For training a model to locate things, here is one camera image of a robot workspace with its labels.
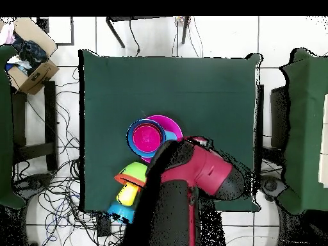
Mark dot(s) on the blue cup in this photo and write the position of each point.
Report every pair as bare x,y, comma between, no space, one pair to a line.
171,134

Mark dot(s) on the large pink bowl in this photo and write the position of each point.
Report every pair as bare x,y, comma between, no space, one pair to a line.
169,123

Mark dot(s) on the green bowl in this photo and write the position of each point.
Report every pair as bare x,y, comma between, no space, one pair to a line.
135,170

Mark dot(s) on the large blue bowl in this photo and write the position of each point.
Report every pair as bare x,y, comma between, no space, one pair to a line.
130,138

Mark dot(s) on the large orange bowl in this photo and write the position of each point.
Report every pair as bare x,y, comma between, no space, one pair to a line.
128,179

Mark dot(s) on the yellow cup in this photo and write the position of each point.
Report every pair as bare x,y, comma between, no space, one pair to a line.
127,194

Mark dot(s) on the small blue bowl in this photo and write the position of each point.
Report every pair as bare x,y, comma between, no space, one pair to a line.
123,211

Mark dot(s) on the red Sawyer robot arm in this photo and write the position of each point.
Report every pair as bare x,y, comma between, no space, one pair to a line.
179,192

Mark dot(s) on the dark green tablecloth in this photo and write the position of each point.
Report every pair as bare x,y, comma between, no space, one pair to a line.
166,89

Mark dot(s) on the black box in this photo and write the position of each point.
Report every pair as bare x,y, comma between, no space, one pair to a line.
279,115

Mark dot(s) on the green cloth covered table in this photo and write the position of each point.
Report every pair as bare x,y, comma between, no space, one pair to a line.
305,128
5,128

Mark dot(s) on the beige board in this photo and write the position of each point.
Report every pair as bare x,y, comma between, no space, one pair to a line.
324,141

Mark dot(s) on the black power strip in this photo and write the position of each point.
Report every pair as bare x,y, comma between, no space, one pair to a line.
103,226

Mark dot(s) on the black bench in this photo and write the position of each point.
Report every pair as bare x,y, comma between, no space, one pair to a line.
51,123

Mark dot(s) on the cardboard box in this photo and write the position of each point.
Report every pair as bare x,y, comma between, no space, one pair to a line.
38,77

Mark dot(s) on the dark clothes bundle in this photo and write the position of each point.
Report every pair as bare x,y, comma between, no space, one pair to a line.
30,53

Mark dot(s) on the black metal table frame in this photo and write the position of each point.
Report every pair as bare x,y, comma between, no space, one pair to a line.
115,32

